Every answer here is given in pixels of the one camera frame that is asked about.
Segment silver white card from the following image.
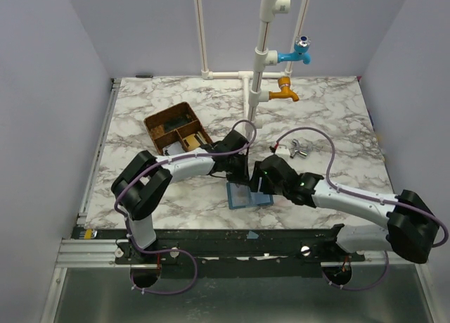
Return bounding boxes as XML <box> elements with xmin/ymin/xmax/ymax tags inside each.
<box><xmin>162</xmin><ymin>141</ymin><xmax>185</xmax><ymax>156</ymax></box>

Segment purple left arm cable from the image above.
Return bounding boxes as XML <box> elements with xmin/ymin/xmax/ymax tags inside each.
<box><xmin>114</xmin><ymin>120</ymin><xmax>257</xmax><ymax>296</ymax></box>

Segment black mounting rail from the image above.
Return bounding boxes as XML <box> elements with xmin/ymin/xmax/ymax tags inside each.
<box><xmin>115</xmin><ymin>224</ymin><xmax>365</xmax><ymax>279</ymax></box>

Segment orange plastic faucet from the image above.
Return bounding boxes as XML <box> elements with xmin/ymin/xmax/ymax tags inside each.
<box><xmin>269</xmin><ymin>76</ymin><xmax>300</xmax><ymax>102</ymax></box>

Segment woven brown basket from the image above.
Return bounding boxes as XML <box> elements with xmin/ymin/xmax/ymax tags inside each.
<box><xmin>143</xmin><ymin>102</ymin><xmax>212</xmax><ymax>155</ymax></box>

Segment gold card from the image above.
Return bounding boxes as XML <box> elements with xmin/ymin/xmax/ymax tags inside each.
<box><xmin>183</xmin><ymin>132</ymin><xmax>207</xmax><ymax>151</ymax></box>

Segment blue leather card holder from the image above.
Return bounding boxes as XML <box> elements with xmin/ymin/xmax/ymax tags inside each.
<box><xmin>226</xmin><ymin>182</ymin><xmax>274</xmax><ymax>210</ymax></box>

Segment white pvc pipe frame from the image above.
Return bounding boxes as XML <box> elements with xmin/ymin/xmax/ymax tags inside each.
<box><xmin>194</xmin><ymin>0</ymin><xmax>311</xmax><ymax>122</ymax></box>

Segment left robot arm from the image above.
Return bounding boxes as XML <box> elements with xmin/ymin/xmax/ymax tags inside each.
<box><xmin>111</xmin><ymin>129</ymin><xmax>250</xmax><ymax>250</ymax></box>

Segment metal tap handle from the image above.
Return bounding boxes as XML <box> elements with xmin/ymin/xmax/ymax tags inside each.
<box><xmin>290</xmin><ymin>139</ymin><xmax>311</xmax><ymax>159</ymax></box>

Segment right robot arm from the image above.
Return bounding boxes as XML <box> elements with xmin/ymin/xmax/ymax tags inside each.
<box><xmin>250</xmin><ymin>155</ymin><xmax>441</xmax><ymax>264</ymax></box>

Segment aluminium frame rail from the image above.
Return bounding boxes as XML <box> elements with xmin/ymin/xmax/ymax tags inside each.
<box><xmin>40</xmin><ymin>78</ymin><xmax>121</xmax><ymax>322</ymax></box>

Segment blue plastic faucet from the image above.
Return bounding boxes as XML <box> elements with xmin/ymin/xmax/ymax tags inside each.
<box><xmin>277</xmin><ymin>35</ymin><xmax>311</xmax><ymax>65</ymax></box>

